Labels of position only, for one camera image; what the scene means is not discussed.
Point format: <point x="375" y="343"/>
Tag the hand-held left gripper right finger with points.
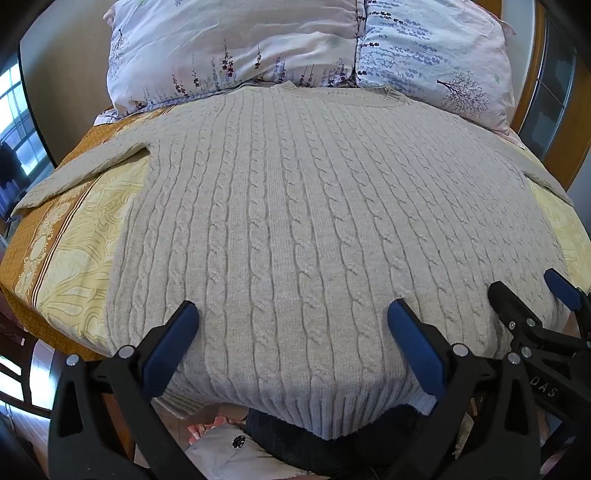
<point x="415" y="342"/>

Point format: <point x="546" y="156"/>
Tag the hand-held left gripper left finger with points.
<point x="171" y="340"/>

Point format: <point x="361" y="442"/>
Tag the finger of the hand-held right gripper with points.
<point x="510" y="304"/>
<point x="563" y="289"/>

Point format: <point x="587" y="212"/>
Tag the white cloth with black flower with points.
<point x="217" y="454"/>

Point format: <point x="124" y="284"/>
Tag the yellow patterned bed sheet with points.
<point x="78" y="258"/>

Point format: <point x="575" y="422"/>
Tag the wooden headboard with metal panel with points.
<point x="561" y="152"/>

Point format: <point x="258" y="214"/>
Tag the person's dark pants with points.
<point x="295" y="443"/>

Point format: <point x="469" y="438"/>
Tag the tree print floral pillow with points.
<point x="429" y="55"/>

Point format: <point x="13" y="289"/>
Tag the window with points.
<point x="23" y="120"/>

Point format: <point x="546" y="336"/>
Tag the pink floral pillow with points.
<point x="207" y="41"/>

